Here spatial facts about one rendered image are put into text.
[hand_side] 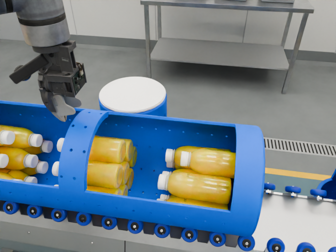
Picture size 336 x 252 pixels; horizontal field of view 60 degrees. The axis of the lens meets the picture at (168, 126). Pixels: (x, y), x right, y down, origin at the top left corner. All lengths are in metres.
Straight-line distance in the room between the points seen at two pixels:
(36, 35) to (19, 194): 0.40
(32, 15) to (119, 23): 3.61
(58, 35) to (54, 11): 0.05
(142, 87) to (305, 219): 0.78
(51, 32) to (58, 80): 0.11
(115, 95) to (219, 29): 2.91
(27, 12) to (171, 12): 3.43
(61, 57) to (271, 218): 0.72
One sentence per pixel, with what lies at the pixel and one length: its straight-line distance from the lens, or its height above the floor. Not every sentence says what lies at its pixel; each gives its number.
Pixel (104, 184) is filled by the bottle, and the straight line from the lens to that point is 0.77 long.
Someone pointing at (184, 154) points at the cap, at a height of 1.16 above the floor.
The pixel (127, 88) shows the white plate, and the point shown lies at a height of 1.04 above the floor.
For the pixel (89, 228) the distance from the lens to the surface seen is 0.91.
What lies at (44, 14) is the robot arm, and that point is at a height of 1.50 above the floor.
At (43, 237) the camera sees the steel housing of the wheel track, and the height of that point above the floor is 0.87.
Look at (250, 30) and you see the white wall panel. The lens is 4.01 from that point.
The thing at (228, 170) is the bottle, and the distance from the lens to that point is 0.74.
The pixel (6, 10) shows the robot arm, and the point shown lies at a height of 1.52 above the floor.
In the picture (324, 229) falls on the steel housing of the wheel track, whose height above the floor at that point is 0.93.
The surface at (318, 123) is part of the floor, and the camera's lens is 3.10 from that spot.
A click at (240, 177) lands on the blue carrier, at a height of 1.20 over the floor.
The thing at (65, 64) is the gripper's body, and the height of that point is 1.39.
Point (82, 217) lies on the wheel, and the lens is 0.88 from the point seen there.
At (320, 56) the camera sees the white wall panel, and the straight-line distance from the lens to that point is 4.28.
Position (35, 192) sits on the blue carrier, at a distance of 0.80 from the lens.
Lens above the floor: 1.67
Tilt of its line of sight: 38 degrees down
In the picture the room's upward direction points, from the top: straight up
